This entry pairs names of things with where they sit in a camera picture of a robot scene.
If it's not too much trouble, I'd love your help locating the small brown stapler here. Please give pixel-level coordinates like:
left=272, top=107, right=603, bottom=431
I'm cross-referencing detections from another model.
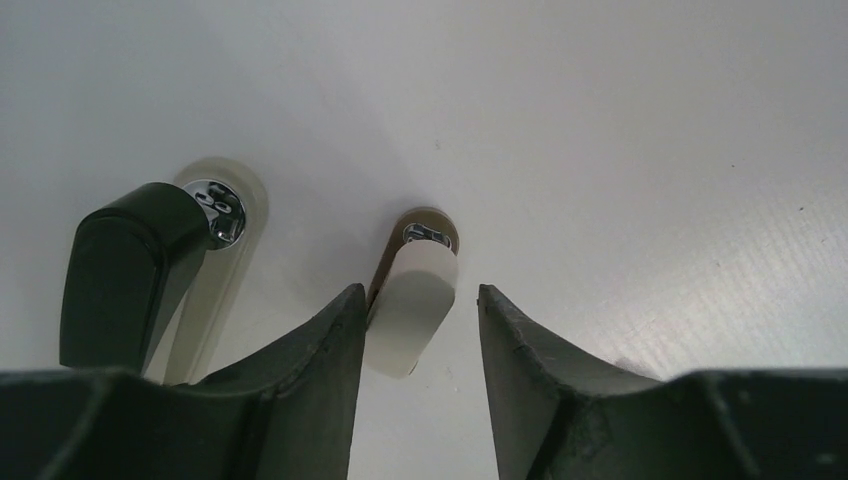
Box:
left=364, top=207, right=460, bottom=379

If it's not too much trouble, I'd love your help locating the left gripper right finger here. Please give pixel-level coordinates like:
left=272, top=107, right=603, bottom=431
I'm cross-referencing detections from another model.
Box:
left=478, top=285, right=847, bottom=479

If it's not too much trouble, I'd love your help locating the black and beige stapler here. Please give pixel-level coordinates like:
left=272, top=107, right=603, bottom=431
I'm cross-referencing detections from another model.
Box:
left=59, top=157, right=269, bottom=384

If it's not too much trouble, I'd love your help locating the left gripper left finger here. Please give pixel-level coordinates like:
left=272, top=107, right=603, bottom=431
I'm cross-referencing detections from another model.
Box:
left=1, top=284, right=367, bottom=479

